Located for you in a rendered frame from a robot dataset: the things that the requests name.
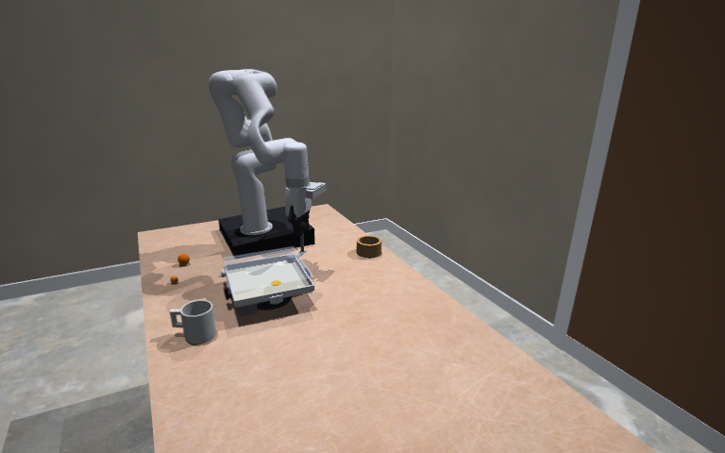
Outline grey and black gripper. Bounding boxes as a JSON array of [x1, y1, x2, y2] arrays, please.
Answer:
[[285, 185, 312, 236]]

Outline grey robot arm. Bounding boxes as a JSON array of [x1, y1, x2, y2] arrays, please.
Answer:
[[209, 69, 327, 235]]

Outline grey mug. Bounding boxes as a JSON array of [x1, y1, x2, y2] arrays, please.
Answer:
[[170, 300, 216, 344]]

